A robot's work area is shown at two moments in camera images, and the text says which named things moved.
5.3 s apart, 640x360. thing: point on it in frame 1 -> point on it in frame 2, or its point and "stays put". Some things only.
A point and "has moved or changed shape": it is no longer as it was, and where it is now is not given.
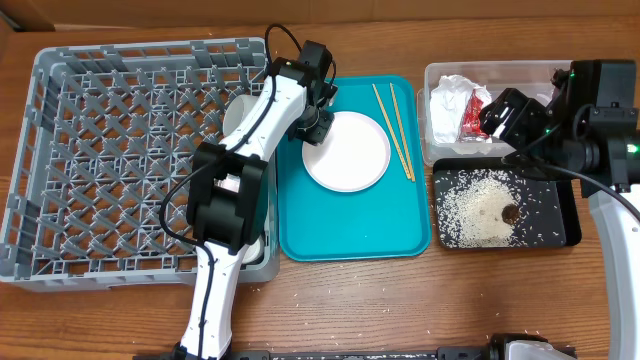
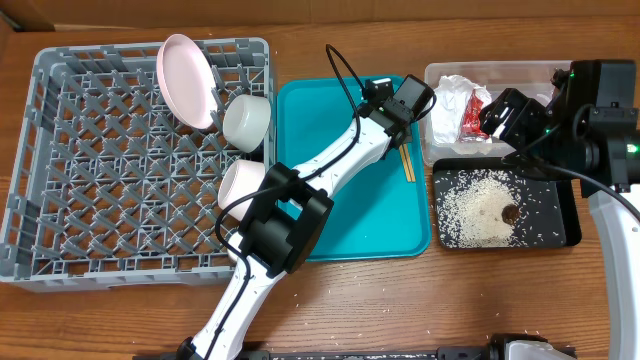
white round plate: [353, 156] has moved or changed shape
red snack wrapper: [471, 128] stays put
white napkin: [448, 101] stays put
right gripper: [500, 116] stays put
